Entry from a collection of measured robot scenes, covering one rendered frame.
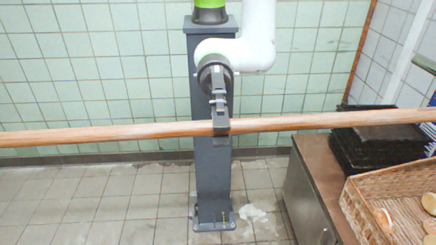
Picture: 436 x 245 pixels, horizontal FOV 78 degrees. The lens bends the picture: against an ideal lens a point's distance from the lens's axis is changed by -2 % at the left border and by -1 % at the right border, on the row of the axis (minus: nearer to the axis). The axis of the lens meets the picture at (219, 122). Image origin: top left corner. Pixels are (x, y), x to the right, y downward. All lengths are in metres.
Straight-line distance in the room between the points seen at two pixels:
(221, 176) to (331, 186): 0.54
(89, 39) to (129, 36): 0.23
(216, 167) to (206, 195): 0.22
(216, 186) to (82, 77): 1.10
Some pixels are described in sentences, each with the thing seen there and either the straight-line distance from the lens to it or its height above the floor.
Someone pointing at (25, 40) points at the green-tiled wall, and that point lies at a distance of 2.00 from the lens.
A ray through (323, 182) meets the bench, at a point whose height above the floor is 0.58.
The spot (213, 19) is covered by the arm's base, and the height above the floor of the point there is 1.22.
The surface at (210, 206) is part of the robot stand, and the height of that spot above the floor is 0.18.
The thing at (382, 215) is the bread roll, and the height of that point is 0.64.
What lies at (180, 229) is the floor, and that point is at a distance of 1.79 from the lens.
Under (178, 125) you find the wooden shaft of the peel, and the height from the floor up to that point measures 1.19.
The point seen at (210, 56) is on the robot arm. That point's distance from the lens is 0.70.
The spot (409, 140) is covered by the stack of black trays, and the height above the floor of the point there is 0.81.
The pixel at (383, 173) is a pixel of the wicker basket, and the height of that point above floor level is 0.75.
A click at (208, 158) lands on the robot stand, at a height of 0.55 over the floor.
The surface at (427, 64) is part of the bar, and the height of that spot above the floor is 1.17.
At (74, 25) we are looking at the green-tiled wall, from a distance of 1.84.
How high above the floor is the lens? 1.47
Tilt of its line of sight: 34 degrees down
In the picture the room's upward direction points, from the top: straight up
